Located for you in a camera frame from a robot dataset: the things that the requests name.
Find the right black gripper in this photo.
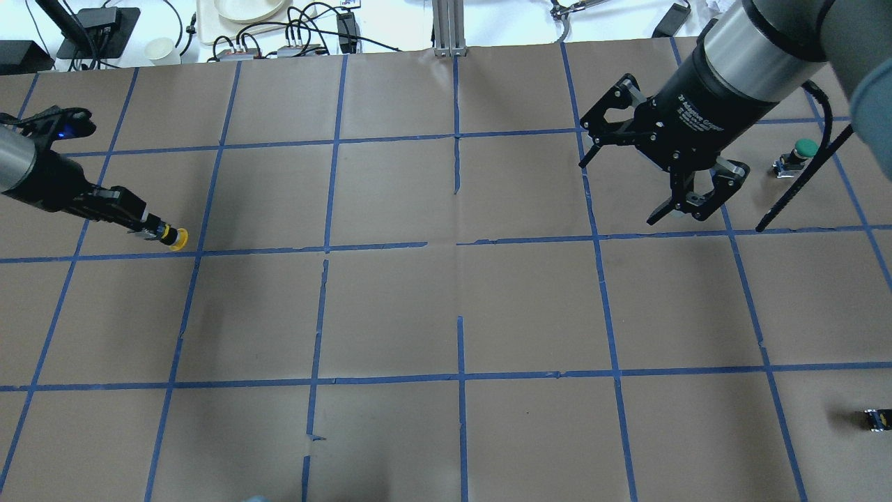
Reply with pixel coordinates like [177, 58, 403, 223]
[578, 59, 778, 226]

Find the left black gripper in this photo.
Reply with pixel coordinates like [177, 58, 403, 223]
[1, 106, 164, 241]

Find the yellow push button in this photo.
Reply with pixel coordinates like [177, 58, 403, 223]
[158, 222, 189, 252]

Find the green push button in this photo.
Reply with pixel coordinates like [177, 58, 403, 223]
[771, 139, 820, 180]

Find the white paper cup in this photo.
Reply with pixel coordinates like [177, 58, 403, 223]
[144, 37, 181, 66]

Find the black power adapter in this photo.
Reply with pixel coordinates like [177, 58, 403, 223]
[337, 10, 359, 54]

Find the black braided cable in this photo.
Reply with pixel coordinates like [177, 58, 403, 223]
[755, 80, 854, 234]

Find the aluminium frame post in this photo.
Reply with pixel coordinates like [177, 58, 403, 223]
[432, 0, 468, 58]

